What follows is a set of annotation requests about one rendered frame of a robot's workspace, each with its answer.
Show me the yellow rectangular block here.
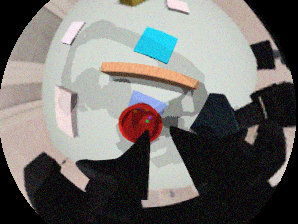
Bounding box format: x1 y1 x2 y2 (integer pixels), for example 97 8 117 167
118 0 145 6

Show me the orange flat bar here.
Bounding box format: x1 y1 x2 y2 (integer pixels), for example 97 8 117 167
100 61 200 91

